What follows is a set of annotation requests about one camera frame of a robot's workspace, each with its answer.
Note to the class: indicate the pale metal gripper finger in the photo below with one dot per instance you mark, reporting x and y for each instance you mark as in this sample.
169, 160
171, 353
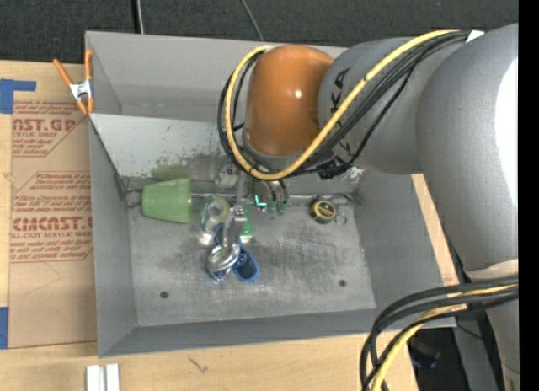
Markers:
238, 224

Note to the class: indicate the clear glass thing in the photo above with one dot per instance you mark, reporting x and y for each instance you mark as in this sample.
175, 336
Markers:
212, 212

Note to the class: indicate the grey metal bin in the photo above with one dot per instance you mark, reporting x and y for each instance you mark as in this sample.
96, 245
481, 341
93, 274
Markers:
295, 263

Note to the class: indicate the black and yellow tape measure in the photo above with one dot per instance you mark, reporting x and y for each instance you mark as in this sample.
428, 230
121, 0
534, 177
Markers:
323, 210

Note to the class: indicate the green cup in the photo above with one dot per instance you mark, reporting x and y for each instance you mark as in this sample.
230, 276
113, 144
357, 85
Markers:
166, 201

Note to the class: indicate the brown cardboard board, red print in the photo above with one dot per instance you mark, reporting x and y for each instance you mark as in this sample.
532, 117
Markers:
46, 280

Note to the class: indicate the black cylinder on white bracket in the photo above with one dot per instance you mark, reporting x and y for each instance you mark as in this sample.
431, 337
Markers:
329, 169

